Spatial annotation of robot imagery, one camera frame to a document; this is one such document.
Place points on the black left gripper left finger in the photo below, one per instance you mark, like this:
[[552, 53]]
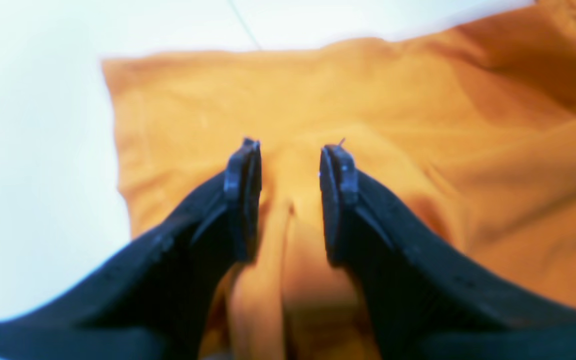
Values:
[[151, 300]]

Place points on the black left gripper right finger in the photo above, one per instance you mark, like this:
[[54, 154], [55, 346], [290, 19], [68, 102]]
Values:
[[425, 300]]

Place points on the orange t-shirt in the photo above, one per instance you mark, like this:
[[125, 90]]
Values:
[[474, 128]]

